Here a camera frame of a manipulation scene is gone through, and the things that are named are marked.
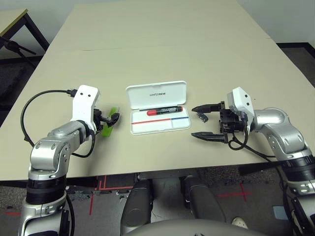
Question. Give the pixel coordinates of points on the grey metal table crossbeam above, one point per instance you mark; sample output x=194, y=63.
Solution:
x=167, y=176

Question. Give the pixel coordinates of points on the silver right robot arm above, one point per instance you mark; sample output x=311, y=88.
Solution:
x=275, y=123

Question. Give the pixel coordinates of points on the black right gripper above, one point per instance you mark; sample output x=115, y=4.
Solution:
x=229, y=121

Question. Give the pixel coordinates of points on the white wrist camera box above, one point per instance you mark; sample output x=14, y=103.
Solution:
x=240, y=98
x=83, y=98

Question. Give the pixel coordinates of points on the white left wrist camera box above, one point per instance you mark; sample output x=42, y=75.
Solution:
x=83, y=98

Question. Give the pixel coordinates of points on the side table with black frame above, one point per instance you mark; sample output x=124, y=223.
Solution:
x=12, y=17

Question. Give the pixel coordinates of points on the grey robot leg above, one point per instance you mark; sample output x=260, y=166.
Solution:
x=201, y=200
x=137, y=209

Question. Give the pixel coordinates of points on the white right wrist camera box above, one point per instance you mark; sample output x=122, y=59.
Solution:
x=240, y=98

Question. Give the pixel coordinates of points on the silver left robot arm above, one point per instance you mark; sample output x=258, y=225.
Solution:
x=59, y=132

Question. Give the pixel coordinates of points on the green highlighter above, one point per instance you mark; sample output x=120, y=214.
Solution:
x=107, y=131

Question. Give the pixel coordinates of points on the black tripod stand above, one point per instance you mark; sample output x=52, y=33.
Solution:
x=14, y=46

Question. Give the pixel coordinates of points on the small silver binder clip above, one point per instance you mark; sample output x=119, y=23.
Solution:
x=203, y=118

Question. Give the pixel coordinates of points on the grey robot torso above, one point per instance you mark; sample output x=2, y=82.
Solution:
x=197, y=229

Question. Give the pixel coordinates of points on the red and black marker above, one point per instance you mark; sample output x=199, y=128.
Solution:
x=165, y=110

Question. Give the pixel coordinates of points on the grey robot right leg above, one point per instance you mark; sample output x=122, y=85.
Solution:
x=201, y=200

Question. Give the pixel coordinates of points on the red tape floor strip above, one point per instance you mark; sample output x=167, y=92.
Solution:
x=12, y=213

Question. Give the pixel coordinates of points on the white shoe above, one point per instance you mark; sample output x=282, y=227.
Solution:
x=240, y=222

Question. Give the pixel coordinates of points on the white plastic pencil case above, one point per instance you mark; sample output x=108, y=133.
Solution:
x=157, y=96

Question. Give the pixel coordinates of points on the grey robot left leg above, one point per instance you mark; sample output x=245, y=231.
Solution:
x=137, y=209

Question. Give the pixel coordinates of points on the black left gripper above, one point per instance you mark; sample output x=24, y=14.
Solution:
x=98, y=118

